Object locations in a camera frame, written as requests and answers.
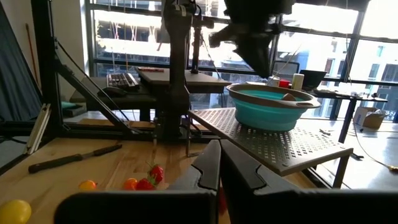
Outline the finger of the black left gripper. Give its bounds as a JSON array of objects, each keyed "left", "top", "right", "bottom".
[
  {"left": 238, "top": 37, "right": 264, "bottom": 78},
  {"left": 253, "top": 35, "right": 272, "bottom": 78}
]

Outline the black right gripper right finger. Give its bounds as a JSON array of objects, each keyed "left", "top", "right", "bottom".
[{"left": 220, "top": 139, "right": 398, "bottom": 224}]

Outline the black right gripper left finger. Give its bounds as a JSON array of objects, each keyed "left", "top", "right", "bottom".
[{"left": 54, "top": 139, "right": 221, "bottom": 224}]

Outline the red toy strawberry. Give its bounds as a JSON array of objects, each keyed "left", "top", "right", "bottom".
[
  {"left": 148, "top": 164, "right": 165, "bottom": 185},
  {"left": 136, "top": 178, "right": 156, "bottom": 191}
]

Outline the small orange toy fruit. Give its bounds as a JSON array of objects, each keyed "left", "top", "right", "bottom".
[
  {"left": 78, "top": 179, "right": 98, "bottom": 191},
  {"left": 123, "top": 177, "right": 139, "bottom": 191}
]

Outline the black office chair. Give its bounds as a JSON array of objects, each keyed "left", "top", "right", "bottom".
[{"left": 272, "top": 60, "right": 300, "bottom": 77}]

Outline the white cylinder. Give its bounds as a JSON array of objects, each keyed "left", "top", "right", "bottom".
[{"left": 292, "top": 73, "right": 305, "bottom": 91}]

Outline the black laptop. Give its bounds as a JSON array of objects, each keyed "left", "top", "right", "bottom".
[{"left": 299, "top": 69, "right": 328, "bottom": 90}]

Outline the gray perforated metal riser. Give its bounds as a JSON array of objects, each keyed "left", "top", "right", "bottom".
[{"left": 188, "top": 107, "right": 354, "bottom": 189}]

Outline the blue collapsible colander bowl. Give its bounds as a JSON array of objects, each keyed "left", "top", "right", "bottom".
[{"left": 226, "top": 83, "right": 321, "bottom": 132}]

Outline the black background table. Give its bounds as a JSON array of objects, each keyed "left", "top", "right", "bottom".
[{"left": 310, "top": 88, "right": 389, "bottom": 144}]

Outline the cardboard box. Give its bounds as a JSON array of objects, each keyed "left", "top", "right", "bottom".
[{"left": 353, "top": 106, "right": 387, "bottom": 131}]

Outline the black keyboard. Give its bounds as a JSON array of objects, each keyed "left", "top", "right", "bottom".
[{"left": 106, "top": 72, "right": 140, "bottom": 91}]

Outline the black kitchen knife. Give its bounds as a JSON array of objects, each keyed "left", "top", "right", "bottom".
[{"left": 27, "top": 142, "right": 123, "bottom": 174}]

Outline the black computer mouse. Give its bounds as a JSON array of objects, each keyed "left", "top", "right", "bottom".
[{"left": 97, "top": 86, "right": 127, "bottom": 98}]

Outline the yellow toy lemon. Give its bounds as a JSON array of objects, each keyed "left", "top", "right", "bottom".
[{"left": 0, "top": 198, "right": 32, "bottom": 224}]

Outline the yellow extension cable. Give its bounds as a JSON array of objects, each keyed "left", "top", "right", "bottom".
[{"left": 353, "top": 124, "right": 398, "bottom": 172}]

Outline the silver bracket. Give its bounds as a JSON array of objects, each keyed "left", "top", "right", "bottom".
[{"left": 25, "top": 103, "right": 52, "bottom": 156}]

